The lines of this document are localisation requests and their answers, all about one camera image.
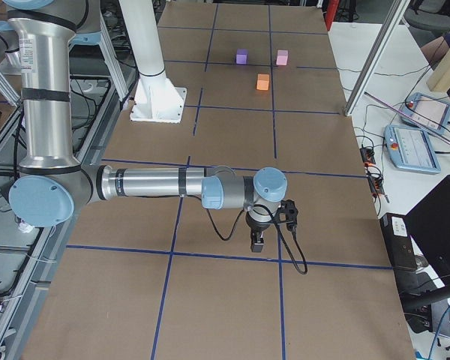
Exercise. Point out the orange foam block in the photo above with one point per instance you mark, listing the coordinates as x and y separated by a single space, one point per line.
263 81

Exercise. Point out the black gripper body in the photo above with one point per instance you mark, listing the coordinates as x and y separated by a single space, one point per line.
256 227

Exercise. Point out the white camera mast pedestal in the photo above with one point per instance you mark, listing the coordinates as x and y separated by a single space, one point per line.
156 98

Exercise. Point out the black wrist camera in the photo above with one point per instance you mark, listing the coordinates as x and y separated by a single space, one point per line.
287 214

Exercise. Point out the near teach pendant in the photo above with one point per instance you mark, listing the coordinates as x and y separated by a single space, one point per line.
410 149

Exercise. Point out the teach pendant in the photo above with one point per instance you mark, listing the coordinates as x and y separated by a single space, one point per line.
427 110
410 149

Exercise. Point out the black laptop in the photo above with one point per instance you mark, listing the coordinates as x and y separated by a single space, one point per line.
428 222

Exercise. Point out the pink foam block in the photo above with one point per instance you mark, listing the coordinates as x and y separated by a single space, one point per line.
282 57

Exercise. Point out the purple foam block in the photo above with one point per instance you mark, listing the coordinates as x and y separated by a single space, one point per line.
241 57

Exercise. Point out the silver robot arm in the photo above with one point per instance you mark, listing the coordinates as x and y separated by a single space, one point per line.
53 184

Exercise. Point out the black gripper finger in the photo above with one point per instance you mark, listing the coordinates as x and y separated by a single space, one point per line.
256 241

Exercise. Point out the black box with label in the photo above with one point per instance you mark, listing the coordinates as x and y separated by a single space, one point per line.
398 242

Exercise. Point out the aluminium frame post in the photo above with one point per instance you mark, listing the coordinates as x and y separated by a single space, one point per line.
391 21

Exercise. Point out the orange black connector strip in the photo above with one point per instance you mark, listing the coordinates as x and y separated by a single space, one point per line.
374 174

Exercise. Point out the far teach pendant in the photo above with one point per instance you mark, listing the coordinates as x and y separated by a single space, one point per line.
427 110

